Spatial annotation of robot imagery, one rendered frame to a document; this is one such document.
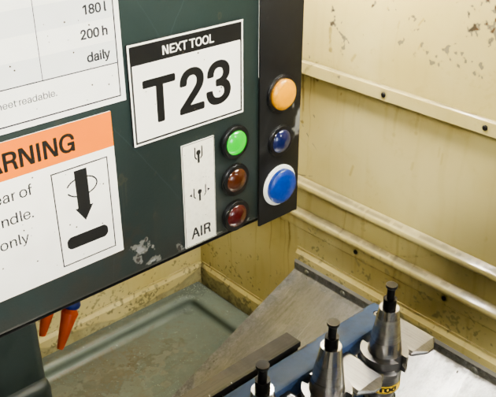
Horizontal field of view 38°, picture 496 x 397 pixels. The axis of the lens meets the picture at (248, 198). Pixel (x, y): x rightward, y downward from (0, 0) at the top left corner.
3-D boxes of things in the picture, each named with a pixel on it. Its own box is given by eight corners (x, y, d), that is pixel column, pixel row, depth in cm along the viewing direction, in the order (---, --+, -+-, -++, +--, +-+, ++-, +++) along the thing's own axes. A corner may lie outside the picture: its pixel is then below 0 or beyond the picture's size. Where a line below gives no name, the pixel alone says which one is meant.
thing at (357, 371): (390, 382, 92) (391, 377, 92) (364, 402, 89) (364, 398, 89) (349, 354, 97) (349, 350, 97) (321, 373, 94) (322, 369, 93)
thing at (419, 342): (442, 344, 99) (442, 339, 98) (418, 361, 96) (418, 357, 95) (400, 320, 103) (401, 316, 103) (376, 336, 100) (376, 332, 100)
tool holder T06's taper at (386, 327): (383, 333, 98) (386, 292, 95) (409, 350, 95) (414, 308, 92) (360, 346, 96) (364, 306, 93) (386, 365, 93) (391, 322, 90)
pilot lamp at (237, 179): (249, 189, 58) (249, 164, 57) (227, 198, 56) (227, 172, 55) (244, 187, 58) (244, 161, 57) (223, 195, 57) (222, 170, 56)
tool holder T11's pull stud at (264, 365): (264, 381, 80) (264, 357, 79) (273, 391, 79) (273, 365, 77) (251, 387, 80) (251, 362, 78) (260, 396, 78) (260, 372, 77)
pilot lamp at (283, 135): (292, 150, 60) (293, 125, 58) (273, 158, 58) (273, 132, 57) (287, 148, 60) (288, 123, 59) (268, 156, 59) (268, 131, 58)
